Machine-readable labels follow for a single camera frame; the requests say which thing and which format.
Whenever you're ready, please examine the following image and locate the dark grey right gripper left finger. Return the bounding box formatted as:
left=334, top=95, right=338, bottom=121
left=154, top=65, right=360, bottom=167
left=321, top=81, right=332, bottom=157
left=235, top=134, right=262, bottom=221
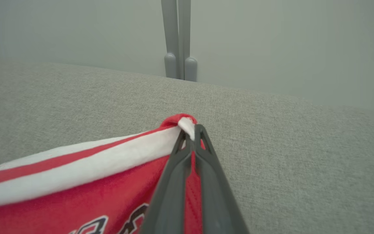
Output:
left=141, top=130, right=193, bottom=234

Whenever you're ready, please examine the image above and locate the red basketball jersey white trim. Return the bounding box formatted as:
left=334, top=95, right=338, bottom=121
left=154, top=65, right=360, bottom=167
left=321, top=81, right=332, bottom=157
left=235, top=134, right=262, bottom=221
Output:
left=0, top=114, right=207, bottom=234

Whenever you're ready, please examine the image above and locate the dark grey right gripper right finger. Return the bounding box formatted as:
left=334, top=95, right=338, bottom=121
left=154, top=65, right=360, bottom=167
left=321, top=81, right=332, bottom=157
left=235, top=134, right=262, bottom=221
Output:
left=194, top=124, right=249, bottom=234

